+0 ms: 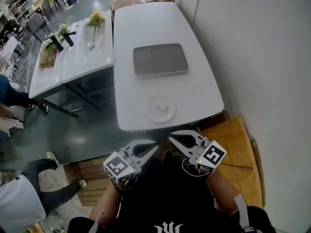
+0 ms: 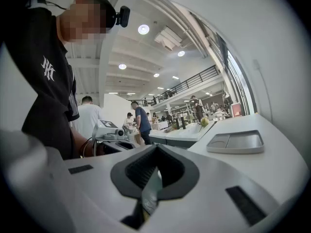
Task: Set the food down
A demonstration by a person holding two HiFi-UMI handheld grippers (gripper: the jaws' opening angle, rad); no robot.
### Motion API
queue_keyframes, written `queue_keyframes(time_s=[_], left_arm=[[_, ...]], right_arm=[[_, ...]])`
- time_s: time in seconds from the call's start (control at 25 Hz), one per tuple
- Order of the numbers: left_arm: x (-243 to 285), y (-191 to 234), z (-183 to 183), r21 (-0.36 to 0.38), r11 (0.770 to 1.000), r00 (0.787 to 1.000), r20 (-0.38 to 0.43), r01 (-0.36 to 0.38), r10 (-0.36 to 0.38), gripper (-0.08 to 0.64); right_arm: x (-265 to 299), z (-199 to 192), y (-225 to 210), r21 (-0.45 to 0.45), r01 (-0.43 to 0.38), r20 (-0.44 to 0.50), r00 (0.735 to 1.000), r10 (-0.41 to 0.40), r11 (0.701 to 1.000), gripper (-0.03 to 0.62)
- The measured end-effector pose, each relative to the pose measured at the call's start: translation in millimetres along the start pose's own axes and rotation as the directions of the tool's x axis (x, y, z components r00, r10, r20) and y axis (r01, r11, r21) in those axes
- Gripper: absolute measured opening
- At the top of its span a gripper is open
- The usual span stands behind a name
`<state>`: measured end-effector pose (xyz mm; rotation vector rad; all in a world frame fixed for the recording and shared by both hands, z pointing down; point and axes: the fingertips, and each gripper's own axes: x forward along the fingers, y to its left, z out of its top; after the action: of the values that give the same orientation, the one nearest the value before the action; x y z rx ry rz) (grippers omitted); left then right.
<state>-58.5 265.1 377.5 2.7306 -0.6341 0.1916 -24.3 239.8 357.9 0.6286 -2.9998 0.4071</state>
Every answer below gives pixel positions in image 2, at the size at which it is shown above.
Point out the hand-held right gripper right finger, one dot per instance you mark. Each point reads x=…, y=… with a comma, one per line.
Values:
x=179, y=176

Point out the brown box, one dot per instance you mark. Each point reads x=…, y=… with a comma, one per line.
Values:
x=236, y=110

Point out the white ceiling vent unit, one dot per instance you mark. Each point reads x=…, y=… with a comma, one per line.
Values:
x=167, y=36

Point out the black balcony railing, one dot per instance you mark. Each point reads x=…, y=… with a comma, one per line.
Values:
x=189, y=81

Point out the gray compartment tray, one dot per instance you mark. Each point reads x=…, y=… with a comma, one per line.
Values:
x=245, y=142

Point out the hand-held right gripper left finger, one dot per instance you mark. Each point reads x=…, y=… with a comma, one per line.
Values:
x=126, y=176

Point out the person's head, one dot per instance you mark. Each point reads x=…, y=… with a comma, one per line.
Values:
x=80, y=25

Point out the person's left forearm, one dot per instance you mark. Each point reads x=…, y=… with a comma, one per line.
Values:
x=80, y=142

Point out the person's left hand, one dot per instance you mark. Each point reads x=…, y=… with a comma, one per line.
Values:
x=99, y=150

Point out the large glass window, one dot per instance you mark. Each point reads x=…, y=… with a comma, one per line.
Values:
x=233, y=76

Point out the person's black t-shirt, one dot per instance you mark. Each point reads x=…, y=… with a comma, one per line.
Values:
x=36, y=93

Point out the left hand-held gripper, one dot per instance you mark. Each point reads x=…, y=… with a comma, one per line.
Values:
x=109, y=132

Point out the yellow artificial flower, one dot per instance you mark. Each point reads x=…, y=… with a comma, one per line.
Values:
x=204, y=121

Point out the black head camera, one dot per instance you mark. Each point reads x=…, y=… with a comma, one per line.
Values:
x=124, y=16

